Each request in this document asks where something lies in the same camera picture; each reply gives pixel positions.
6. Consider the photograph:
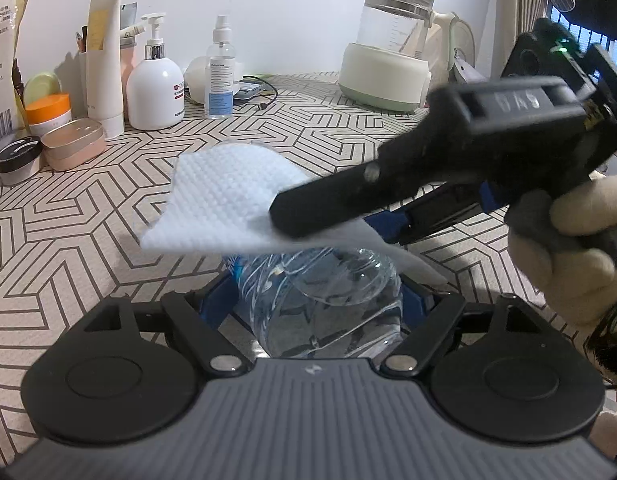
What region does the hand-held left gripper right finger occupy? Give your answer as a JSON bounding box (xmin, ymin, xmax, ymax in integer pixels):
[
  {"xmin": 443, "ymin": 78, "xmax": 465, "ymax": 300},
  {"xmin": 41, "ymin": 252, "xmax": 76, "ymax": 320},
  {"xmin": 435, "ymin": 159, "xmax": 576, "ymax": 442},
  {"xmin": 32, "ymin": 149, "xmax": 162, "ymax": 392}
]
[{"xmin": 378, "ymin": 280, "xmax": 544, "ymax": 378}]

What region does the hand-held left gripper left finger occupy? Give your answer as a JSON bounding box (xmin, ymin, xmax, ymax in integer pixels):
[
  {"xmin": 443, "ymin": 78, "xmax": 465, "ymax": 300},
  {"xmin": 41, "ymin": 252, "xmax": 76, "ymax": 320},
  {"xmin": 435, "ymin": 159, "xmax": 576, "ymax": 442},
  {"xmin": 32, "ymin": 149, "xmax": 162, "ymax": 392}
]
[{"xmin": 83, "ymin": 272, "xmax": 252, "ymax": 378}]

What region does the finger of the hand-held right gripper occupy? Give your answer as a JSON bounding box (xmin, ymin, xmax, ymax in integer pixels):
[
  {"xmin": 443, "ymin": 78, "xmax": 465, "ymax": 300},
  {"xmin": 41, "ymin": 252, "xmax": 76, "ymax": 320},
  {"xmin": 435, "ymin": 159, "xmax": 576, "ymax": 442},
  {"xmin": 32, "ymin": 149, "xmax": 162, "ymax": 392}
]
[
  {"xmin": 268, "ymin": 122, "xmax": 471, "ymax": 239},
  {"xmin": 363, "ymin": 182, "xmax": 511, "ymax": 247}
]

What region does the clear plastic container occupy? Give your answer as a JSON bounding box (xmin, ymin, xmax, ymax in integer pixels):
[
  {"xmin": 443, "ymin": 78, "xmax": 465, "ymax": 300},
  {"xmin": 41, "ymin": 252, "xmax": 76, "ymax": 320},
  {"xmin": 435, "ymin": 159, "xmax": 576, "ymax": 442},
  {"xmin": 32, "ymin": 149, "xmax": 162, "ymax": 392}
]
[{"xmin": 223, "ymin": 247, "xmax": 404, "ymax": 361}]

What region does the white wipe cloth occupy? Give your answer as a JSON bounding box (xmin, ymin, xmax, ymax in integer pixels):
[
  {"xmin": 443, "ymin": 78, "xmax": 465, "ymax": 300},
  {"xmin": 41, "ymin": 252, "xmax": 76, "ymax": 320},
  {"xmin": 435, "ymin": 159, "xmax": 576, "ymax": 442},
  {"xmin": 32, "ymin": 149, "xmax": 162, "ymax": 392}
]
[{"xmin": 140, "ymin": 142, "xmax": 454, "ymax": 293}]

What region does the person's right hand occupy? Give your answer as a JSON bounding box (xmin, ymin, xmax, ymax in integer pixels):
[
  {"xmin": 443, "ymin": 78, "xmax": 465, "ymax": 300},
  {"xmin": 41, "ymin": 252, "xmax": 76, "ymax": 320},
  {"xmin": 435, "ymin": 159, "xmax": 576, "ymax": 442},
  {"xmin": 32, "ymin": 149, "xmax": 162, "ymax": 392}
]
[{"xmin": 505, "ymin": 172, "xmax": 617, "ymax": 327}]

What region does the glass electric kettle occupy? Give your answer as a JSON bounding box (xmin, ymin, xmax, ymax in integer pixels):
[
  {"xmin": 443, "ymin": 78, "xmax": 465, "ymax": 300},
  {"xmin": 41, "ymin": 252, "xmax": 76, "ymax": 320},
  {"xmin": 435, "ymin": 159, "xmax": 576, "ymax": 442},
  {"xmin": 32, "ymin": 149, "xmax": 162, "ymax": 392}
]
[{"xmin": 338, "ymin": 0, "xmax": 476, "ymax": 113}]

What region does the grey flat device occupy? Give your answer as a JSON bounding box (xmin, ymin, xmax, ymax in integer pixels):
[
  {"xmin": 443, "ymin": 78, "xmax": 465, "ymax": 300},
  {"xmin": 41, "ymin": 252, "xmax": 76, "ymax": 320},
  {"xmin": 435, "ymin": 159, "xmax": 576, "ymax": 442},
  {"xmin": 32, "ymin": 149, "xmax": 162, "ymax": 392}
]
[{"xmin": 236, "ymin": 77, "xmax": 269, "ymax": 103}]

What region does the geometric patterned tablecloth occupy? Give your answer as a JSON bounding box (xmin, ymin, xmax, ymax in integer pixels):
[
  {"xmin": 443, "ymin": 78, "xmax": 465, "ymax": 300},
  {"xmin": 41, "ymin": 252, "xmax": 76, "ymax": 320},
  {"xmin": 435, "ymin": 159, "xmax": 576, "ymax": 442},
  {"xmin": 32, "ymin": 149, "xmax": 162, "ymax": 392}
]
[{"xmin": 0, "ymin": 72, "xmax": 617, "ymax": 466}]

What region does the clear spray bottle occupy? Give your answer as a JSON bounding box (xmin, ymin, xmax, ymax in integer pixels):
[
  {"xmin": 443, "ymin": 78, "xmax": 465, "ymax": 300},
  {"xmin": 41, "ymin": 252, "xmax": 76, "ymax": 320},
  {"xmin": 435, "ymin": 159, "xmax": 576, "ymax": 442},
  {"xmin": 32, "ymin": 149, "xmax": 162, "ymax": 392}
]
[{"xmin": 204, "ymin": 14, "xmax": 238, "ymax": 120}]

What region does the white round device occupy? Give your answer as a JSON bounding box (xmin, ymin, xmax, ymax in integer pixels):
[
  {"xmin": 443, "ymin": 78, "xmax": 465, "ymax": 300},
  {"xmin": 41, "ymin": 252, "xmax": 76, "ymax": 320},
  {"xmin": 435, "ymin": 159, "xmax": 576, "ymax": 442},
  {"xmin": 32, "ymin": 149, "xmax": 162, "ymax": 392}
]
[{"xmin": 184, "ymin": 56, "xmax": 246, "ymax": 106}]

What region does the white pump bottle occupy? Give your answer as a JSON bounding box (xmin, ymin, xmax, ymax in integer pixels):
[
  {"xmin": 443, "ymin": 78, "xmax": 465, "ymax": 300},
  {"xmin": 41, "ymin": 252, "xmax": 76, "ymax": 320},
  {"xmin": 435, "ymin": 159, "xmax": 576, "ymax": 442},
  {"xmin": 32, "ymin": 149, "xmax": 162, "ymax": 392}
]
[{"xmin": 127, "ymin": 12, "xmax": 186, "ymax": 131}]

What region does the pink oval tin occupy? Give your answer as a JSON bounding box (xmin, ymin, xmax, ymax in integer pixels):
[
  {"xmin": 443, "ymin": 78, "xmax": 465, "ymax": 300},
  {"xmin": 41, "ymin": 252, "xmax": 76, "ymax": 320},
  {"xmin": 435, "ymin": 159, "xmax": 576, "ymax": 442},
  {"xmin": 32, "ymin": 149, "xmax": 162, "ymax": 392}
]
[{"xmin": 41, "ymin": 119, "xmax": 108, "ymax": 172}]

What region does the pink holder cup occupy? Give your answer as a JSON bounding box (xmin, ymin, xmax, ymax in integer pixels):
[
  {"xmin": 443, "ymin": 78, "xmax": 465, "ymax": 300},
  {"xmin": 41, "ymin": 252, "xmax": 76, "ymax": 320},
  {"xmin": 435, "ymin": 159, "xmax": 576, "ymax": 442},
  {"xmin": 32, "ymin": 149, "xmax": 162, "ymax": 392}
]
[{"xmin": 119, "ymin": 35, "xmax": 139, "ymax": 122}]

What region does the black lid jar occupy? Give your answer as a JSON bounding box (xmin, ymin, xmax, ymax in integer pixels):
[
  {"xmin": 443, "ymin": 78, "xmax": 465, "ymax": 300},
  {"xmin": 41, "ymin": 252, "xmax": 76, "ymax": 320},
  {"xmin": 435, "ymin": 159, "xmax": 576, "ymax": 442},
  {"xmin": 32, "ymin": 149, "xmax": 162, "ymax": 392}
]
[{"xmin": 0, "ymin": 136, "xmax": 43, "ymax": 187}]

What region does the orange lid jar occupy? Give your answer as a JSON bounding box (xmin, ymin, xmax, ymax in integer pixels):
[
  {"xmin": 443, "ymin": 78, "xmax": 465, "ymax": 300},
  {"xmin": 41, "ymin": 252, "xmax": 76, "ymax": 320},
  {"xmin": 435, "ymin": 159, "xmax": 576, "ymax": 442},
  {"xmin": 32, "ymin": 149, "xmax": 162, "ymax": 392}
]
[{"xmin": 26, "ymin": 94, "xmax": 72, "ymax": 137}]

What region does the white squeeze tube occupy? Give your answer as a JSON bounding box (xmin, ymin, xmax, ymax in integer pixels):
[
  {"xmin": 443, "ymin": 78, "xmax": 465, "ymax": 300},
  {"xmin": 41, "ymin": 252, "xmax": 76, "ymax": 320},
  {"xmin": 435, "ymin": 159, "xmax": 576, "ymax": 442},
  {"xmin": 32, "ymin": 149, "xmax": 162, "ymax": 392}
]
[{"xmin": 86, "ymin": 0, "xmax": 126, "ymax": 140}]

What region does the green round lid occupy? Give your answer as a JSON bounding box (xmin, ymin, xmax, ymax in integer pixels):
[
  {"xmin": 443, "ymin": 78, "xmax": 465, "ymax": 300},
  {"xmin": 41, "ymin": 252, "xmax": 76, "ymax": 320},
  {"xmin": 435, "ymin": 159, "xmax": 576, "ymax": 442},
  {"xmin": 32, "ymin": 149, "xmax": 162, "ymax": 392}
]
[{"xmin": 23, "ymin": 71, "xmax": 62, "ymax": 106}]

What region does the kraft paper pouch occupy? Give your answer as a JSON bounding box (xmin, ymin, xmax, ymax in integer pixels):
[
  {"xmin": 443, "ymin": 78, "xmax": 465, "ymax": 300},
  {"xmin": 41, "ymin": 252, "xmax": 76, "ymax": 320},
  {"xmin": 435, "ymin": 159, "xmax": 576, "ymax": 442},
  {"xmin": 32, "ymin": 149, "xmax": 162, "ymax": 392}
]
[{"xmin": 0, "ymin": 0, "xmax": 34, "ymax": 148}]

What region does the black cable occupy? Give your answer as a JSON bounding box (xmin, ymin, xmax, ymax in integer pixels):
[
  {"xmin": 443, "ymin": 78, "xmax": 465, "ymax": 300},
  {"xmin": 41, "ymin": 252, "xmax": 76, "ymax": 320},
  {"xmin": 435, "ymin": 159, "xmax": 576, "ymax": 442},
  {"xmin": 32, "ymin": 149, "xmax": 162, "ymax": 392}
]
[{"xmin": 238, "ymin": 75, "xmax": 299, "ymax": 113}]

